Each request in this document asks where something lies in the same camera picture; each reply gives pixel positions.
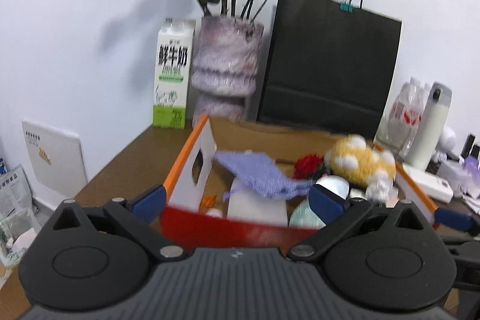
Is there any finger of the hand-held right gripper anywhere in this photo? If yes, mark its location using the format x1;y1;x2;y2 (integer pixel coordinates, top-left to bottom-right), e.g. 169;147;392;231
434;207;476;234

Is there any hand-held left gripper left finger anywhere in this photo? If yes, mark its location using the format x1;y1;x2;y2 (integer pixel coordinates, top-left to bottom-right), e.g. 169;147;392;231
52;184;186;261

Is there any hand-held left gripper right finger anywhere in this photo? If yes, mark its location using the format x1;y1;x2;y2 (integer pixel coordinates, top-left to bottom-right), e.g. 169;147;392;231
287;184;426;264

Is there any yellow and white plush toy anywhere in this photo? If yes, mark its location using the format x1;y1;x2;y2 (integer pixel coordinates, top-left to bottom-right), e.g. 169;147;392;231
324;134;397;201

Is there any purple checked cloth pouch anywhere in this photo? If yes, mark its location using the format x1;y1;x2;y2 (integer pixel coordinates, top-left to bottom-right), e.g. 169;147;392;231
214;151;313;200

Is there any orange-edged cardboard box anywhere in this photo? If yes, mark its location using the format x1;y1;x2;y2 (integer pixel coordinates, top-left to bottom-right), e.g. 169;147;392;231
159;114;439;242

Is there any wooden desktop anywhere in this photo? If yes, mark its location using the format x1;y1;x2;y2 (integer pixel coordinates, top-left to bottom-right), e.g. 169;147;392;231
0;125;480;320

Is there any iridescent green packet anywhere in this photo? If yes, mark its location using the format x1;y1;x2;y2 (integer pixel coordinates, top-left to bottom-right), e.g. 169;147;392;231
289;198;325;229

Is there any red fluffy object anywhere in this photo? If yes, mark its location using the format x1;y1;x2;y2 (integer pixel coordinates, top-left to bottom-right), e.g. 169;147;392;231
293;154;326;180

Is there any white power bank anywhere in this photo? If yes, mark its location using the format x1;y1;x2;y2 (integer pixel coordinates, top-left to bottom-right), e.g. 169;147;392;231
403;163;454;204

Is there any white and purple box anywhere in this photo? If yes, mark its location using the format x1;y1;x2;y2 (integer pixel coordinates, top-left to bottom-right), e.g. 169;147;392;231
437;157;480;193

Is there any small orange object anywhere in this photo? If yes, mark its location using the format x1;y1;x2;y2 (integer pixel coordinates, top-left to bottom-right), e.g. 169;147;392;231
199;194;218;213

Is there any white plastic case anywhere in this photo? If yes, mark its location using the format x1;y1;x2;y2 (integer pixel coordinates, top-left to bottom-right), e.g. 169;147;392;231
226;178;289;229

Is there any white round figure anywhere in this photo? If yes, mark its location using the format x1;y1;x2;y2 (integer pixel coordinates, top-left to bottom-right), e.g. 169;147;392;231
435;126;456;161

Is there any white thermos flask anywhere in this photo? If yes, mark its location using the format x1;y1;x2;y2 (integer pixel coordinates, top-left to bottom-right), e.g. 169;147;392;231
407;82;452;171

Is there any pack of clear water bottles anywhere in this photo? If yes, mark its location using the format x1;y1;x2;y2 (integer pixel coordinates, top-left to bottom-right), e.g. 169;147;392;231
375;76;432;159

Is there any green and white milk carton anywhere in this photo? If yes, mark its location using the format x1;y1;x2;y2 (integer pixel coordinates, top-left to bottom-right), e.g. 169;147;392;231
152;17;196;129

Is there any black paper bag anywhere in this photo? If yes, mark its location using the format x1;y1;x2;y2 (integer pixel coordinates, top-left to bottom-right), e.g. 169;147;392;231
256;0;403;141

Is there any clear plastic bag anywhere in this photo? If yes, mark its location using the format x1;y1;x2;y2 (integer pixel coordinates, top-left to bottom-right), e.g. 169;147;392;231
0;164;42;268

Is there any purple marbled vase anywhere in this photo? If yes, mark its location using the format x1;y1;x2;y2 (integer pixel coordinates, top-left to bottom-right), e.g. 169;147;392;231
191;16;264;126

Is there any white wall panel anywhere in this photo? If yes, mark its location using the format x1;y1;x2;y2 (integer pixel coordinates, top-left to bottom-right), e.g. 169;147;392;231
22;119;89;210

